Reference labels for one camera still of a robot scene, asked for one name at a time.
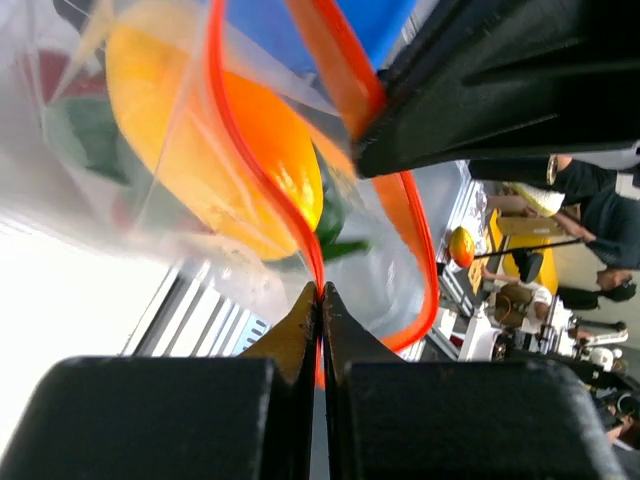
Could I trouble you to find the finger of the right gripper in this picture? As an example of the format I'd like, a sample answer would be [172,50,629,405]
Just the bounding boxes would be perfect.
[352,1,639,178]

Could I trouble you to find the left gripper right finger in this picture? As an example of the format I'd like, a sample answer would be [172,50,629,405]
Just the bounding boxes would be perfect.
[322,284,625,479]

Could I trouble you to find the green chili pepper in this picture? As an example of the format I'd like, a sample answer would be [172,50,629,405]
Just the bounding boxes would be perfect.
[314,149,374,261]

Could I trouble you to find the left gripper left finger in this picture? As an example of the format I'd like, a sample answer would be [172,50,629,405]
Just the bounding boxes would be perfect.
[1,284,318,479]

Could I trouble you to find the yellow bell pepper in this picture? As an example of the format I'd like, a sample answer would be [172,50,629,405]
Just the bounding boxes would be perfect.
[106,1,323,261]

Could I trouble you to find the person in background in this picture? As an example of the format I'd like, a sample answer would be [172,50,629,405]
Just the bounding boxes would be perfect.
[467,154,640,301]

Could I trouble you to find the orange fruit in background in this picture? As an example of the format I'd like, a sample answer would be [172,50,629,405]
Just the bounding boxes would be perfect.
[448,226,476,268]

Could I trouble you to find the blue plastic bin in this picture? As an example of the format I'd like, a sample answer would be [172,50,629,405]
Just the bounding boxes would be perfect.
[226,1,416,73]

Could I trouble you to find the clear orange zip top bag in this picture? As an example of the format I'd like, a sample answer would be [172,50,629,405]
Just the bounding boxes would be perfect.
[1,1,439,350]

